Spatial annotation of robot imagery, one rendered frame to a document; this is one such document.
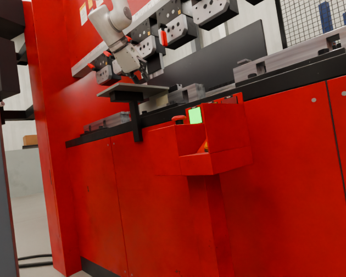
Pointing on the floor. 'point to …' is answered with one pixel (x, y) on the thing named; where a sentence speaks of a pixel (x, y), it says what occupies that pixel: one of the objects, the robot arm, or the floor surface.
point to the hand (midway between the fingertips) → (141, 78)
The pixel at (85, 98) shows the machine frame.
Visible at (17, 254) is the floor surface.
